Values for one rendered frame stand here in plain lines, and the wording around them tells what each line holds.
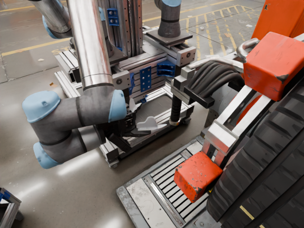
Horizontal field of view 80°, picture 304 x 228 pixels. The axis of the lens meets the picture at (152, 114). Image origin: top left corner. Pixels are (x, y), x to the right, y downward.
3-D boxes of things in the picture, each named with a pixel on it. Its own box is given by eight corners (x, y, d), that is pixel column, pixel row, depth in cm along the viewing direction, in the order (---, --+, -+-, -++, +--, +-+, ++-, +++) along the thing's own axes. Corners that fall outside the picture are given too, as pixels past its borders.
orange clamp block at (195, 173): (217, 183, 48) (192, 205, 44) (195, 162, 52) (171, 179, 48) (224, 170, 43) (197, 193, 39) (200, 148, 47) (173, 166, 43)
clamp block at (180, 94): (188, 106, 57) (190, 92, 53) (169, 92, 62) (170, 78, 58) (199, 100, 59) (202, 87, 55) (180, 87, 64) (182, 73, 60)
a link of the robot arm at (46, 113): (74, 84, 44) (86, 120, 50) (24, 92, 42) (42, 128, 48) (72, 99, 37) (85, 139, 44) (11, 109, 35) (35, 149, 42)
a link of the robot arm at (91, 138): (89, 157, 50) (81, 140, 56) (105, 149, 52) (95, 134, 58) (83, 137, 46) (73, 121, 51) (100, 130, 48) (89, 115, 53)
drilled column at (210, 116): (211, 133, 164) (225, 97, 135) (203, 126, 170) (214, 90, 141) (219, 128, 169) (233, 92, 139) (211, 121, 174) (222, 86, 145)
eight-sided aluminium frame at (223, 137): (197, 210, 65) (262, 86, 27) (184, 195, 69) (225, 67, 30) (277, 139, 87) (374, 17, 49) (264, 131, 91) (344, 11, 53)
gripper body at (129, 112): (138, 111, 52) (98, 127, 47) (140, 133, 57) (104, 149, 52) (125, 99, 57) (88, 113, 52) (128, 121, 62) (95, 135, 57)
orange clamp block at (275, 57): (278, 103, 35) (284, 80, 27) (242, 84, 39) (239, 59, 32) (304, 76, 34) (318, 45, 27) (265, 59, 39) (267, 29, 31)
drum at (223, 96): (252, 151, 59) (273, 121, 49) (203, 114, 71) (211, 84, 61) (275, 131, 65) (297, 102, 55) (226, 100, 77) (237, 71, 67)
